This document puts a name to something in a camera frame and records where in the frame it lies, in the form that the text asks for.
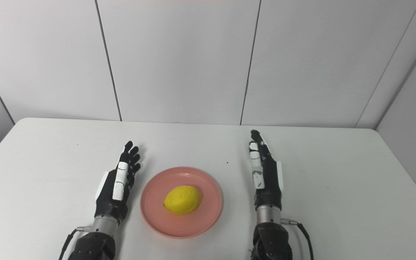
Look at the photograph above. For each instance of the yellow lemon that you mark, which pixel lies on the yellow lemon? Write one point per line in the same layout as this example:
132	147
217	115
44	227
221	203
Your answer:
181	199

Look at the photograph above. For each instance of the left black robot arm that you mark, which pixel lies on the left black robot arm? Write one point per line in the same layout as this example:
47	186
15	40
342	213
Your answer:
94	243

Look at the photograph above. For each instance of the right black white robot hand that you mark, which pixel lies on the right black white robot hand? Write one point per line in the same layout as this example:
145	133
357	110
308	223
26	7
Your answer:
267	187

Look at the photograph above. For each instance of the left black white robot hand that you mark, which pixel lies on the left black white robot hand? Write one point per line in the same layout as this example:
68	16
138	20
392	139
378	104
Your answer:
112	202

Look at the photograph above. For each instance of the pink round plate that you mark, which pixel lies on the pink round plate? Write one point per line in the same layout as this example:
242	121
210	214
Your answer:
193	225

